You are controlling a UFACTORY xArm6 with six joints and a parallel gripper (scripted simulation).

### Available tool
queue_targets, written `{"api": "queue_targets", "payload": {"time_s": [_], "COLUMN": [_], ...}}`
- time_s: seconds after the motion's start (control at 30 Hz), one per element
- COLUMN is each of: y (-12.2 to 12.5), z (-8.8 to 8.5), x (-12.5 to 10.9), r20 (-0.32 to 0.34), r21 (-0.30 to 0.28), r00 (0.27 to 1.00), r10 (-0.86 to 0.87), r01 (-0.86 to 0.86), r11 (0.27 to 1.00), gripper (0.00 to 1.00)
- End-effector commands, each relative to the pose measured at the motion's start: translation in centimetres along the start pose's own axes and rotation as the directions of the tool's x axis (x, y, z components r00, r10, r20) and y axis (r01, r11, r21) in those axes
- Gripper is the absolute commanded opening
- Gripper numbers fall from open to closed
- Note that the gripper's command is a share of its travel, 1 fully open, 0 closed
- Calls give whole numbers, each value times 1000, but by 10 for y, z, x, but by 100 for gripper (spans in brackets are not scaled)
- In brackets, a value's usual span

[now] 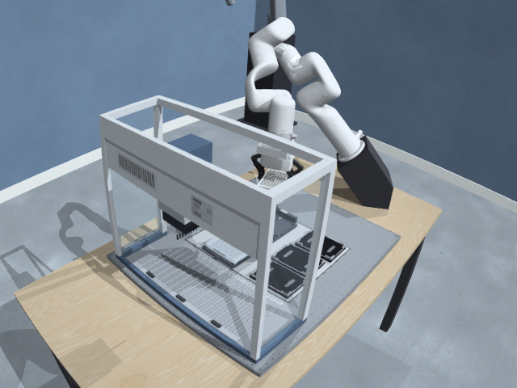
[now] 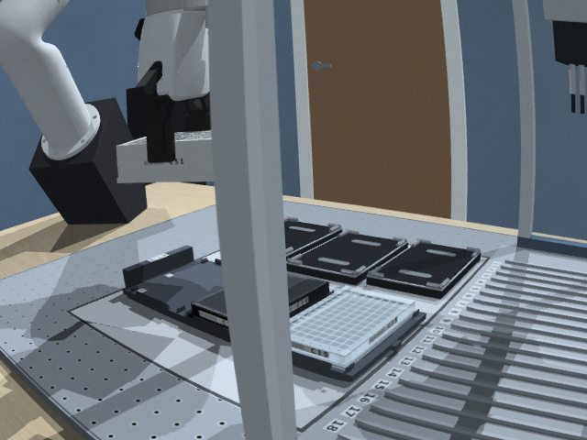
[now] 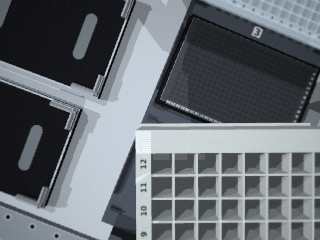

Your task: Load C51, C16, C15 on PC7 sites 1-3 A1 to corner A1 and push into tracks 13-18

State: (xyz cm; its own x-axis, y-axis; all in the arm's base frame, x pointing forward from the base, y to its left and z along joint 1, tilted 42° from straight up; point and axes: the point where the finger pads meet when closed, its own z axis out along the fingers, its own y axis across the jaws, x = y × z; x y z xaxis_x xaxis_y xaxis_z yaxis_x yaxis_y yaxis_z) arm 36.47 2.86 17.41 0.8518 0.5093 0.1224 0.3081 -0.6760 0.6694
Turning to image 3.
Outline dark grey well plate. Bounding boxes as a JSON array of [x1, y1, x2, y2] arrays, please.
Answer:
[[154, 14, 320, 123]]

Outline white deep-well block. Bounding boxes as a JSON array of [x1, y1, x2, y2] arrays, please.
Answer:
[[136, 123, 320, 240]]

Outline clear well plate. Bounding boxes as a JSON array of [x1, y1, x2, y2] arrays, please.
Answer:
[[203, 0, 320, 50]]

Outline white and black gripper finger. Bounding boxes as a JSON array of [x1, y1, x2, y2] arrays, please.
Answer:
[[122, 234, 136, 240]]

